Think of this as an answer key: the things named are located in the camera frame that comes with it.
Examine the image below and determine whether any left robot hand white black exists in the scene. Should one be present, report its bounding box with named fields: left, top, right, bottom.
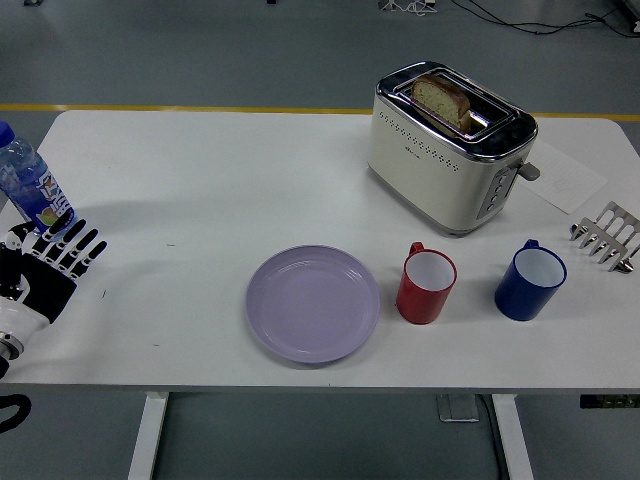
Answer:
left=0, top=218, right=109, bottom=347

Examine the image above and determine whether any purple plate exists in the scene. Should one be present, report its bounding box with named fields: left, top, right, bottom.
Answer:
left=244, top=244, right=381, bottom=365

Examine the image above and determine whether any clear water bottle blue cap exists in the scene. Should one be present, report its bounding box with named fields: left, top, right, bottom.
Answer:
left=0, top=121, right=79, bottom=237

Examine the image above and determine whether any white table leg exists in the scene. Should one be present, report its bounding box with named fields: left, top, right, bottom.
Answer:
left=489, top=394, right=535, bottom=480
left=127, top=392, right=170, bottom=480

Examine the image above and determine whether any red mug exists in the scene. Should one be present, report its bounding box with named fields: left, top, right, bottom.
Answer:
left=395, top=241, right=458, bottom=325

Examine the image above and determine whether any cream chrome toaster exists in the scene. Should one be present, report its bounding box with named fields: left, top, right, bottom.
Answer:
left=366, top=60, right=542, bottom=239

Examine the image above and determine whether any bread slice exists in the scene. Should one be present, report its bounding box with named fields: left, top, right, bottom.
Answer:
left=411, top=74, right=472, bottom=132

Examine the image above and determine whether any white floor stand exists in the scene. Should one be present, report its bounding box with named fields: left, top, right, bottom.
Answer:
left=378, top=0, right=439, bottom=14

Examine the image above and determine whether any blue mug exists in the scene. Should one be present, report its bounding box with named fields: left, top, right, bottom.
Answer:
left=494, top=239, right=568, bottom=322

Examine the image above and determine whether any white paper card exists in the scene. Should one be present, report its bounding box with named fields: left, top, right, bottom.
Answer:
left=519, top=139, right=609, bottom=216

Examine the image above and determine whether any metal toast rack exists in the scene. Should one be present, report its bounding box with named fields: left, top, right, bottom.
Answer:
left=568, top=201, right=640, bottom=274

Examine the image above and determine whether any table control panel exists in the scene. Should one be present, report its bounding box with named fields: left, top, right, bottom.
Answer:
left=579, top=394, right=640, bottom=409

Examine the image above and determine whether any grey bracket under table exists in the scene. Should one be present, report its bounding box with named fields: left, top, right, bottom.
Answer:
left=436, top=394, right=479, bottom=424

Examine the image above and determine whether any grey cable under table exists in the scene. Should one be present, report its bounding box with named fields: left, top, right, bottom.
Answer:
left=474, top=394, right=507, bottom=480

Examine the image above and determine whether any black floor cable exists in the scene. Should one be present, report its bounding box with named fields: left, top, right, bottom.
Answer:
left=452, top=0, right=640, bottom=37

